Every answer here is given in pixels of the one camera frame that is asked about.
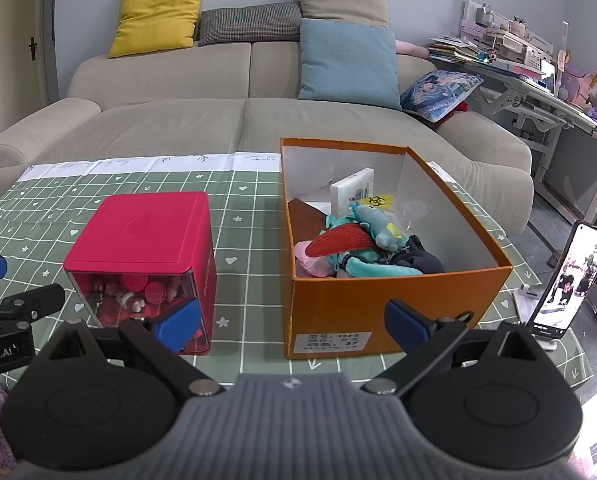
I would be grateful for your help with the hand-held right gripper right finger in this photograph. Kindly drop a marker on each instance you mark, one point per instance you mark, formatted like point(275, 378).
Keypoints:
point(408, 322)

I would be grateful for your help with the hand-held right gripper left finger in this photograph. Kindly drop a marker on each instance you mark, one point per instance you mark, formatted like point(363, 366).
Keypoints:
point(176, 325)

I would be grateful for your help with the orange cardboard box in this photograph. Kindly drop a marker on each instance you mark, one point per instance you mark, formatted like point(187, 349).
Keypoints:
point(378, 310)

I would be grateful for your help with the dark blue scrunchie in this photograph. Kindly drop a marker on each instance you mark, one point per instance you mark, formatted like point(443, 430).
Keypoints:
point(423, 257)

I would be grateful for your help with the teal plush toy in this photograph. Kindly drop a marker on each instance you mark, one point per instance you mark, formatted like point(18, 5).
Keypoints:
point(378, 220)

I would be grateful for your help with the red oval soft pad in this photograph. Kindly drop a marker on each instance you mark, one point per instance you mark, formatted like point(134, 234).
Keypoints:
point(338, 241)

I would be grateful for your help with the pink tasselled sachet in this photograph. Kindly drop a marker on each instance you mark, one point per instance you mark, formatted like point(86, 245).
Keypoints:
point(313, 262)

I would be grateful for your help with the white tissue packet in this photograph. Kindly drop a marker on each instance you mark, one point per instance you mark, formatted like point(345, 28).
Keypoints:
point(351, 190)

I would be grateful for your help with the red lid clear box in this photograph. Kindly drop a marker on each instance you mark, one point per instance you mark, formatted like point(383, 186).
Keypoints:
point(138, 230)

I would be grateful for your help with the green checked tablecloth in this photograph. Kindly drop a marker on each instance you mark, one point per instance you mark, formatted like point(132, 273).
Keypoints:
point(248, 240)

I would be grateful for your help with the clear bag yellow label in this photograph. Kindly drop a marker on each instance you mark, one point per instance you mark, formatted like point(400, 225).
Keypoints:
point(408, 210)

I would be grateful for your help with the smartphone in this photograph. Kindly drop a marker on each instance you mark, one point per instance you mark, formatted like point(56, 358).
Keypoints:
point(570, 280)

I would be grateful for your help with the beige fabric sofa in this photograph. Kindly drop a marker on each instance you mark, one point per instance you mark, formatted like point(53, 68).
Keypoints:
point(178, 125)

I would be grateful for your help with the cream door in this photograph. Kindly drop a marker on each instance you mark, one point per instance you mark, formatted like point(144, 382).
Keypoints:
point(23, 60)

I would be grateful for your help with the small red cloth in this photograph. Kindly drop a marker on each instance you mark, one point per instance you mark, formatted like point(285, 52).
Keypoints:
point(463, 106)

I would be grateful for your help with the blue printed cushion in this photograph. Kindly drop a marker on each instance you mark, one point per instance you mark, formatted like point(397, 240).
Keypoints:
point(441, 95)

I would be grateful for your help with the white adjustable desk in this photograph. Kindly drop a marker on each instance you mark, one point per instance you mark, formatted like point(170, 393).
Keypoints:
point(553, 110)

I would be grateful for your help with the light blue pillow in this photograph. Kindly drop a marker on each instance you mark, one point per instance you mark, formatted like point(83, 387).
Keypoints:
point(348, 62)

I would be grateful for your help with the pile of books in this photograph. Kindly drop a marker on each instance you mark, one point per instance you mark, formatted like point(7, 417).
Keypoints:
point(451, 49)

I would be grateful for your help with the tablet on desk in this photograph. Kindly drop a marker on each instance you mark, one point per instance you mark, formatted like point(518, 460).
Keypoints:
point(547, 75)

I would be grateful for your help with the large purple plush toy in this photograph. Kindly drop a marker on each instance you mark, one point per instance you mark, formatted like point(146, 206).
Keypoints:
point(580, 80)

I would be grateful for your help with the yellow pillow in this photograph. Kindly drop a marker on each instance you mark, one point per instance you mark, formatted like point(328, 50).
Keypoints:
point(156, 17)

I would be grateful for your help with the white desk shelf organizer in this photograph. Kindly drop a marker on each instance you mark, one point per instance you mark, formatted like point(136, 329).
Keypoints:
point(508, 35)

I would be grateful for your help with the grey checked pillow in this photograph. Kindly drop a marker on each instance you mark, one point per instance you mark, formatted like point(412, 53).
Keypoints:
point(248, 25)

